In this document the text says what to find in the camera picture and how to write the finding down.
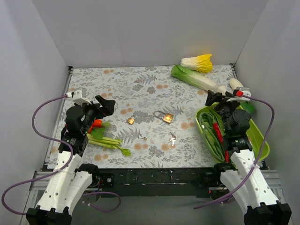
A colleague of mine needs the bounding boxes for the red chili pepper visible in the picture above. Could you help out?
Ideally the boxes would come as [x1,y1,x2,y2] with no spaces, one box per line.
[213,122,230,163]

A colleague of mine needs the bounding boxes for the black aluminium base frame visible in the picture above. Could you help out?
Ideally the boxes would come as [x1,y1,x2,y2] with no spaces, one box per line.
[75,163,231,198]

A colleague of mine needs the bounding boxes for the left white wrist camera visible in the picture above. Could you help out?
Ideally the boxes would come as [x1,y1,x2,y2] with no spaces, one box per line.
[66,88,91,106]

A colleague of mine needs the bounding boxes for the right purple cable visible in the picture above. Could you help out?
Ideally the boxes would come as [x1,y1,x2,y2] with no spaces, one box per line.
[193,94,275,210]

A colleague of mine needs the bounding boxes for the large brass padlock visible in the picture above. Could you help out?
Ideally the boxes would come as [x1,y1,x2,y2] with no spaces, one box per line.
[153,110,174,124]

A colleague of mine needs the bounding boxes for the green plastic basket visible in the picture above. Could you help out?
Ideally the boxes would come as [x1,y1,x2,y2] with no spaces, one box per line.
[195,103,264,163]

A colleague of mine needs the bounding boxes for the yellow white napa cabbage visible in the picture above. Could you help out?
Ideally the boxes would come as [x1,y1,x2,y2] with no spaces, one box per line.
[180,54,213,73]

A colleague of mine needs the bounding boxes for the floral table mat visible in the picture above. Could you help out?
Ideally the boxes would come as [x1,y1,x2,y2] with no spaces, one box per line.
[45,64,261,169]

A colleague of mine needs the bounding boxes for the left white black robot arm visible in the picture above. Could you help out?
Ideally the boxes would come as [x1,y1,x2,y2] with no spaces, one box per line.
[26,95,115,225]

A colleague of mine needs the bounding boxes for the green celery stalks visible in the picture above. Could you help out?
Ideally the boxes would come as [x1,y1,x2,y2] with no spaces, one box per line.
[87,127,131,157]

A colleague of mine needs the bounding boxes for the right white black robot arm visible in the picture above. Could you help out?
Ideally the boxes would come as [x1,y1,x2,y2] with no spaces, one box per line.
[205,88,292,225]

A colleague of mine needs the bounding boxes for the silver key bunch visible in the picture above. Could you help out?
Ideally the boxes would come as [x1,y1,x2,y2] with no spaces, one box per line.
[168,132,176,147]

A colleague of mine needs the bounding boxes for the orange carrot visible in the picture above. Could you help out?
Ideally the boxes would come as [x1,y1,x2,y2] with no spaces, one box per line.
[88,120,102,134]

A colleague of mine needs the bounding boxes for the white radish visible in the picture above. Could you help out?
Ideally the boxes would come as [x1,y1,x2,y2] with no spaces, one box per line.
[229,78,244,90]

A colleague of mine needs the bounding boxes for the green white napa cabbage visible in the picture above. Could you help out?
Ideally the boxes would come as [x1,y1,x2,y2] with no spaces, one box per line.
[171,65,217,90]

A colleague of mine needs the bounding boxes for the purple cable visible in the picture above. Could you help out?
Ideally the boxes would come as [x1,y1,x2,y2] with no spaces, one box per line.
[193,94,275,210]
[1,93,122,215]

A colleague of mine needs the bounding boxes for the green long beans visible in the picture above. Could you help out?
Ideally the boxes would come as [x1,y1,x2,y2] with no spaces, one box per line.
[198,112,225,163]

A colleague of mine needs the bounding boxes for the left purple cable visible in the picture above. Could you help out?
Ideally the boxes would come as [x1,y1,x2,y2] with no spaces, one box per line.
[1,93,122,215]

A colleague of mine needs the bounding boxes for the small brass padlock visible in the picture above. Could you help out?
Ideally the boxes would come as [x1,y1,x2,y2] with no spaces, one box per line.
[127,115,135,125]

